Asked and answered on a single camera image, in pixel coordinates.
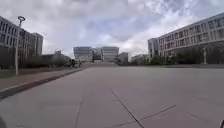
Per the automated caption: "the low grey building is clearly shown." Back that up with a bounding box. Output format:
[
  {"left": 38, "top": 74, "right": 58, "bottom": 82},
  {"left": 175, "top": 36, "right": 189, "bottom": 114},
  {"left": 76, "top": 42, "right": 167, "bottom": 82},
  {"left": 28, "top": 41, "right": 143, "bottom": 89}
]
[{"left": 116, "top": 51, "right": 130, "bottom": 64}]

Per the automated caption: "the glass fronted building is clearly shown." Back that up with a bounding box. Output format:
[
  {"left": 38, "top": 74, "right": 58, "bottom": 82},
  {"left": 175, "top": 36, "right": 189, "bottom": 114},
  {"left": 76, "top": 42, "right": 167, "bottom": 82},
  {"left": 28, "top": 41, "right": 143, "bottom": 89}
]
[{"left": 73, "top": 45, "right": 120, "bottom": 64}]

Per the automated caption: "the grey concrete slab plaza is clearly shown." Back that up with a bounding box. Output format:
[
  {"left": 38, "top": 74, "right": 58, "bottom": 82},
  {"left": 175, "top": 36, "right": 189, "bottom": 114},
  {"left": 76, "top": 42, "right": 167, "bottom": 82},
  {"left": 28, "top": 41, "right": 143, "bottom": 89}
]
[{"left": 0, "top": 65, "right": 224, "bottom": 128}]

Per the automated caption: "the row of dark bushes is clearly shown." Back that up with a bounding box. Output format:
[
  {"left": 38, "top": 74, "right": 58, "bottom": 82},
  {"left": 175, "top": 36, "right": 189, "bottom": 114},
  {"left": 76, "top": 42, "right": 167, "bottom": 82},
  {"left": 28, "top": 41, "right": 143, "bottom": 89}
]
[{"left": 130, "top": 53, "right": 224, "bottom": 66}]

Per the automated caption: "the row of bare trees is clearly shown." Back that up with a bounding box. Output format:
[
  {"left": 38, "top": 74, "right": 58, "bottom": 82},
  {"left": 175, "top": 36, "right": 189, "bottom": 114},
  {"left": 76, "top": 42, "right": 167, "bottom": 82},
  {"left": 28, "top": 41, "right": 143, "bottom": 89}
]
[{"left": 19, "top": 49, "right": 72, "bottom": 69}]

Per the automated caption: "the dark kerb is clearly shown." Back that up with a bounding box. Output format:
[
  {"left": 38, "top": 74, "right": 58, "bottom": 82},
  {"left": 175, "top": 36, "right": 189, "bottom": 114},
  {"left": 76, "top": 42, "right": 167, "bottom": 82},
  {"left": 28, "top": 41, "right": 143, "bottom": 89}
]
[{"left": 0, "top": 67, "right": 86, "bottom": 100}]

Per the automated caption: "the pale long building with windows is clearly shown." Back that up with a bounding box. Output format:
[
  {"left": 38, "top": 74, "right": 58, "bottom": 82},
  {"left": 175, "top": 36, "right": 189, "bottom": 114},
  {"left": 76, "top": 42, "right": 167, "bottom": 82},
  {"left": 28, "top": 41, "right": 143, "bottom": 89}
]
[{"left": 147, "top": 12, "right": 224, "bottom": 65}]

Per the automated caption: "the reddish paved strip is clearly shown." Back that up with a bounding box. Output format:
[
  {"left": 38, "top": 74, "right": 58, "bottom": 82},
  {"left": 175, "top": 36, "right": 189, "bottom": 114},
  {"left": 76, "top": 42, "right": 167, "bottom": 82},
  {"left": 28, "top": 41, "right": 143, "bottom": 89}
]
[{"left": 0, "top": 67, "right": 81, "bottom": 90}]

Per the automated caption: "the pale street lamp pole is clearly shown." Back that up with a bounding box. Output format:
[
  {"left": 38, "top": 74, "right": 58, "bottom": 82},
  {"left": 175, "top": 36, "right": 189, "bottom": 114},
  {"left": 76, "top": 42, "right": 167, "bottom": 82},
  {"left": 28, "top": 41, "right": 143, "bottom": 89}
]
[{"left": 14, "top": 15, "right": 27, "bottom": 76}]

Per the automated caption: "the grey office building with windows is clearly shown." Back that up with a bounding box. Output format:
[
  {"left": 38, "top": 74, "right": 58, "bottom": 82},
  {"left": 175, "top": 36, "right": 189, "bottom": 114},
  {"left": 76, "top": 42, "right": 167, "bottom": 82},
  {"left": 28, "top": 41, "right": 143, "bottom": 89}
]
[{"left": 0, "top": 15, "right": 45, "bottom": 70}]

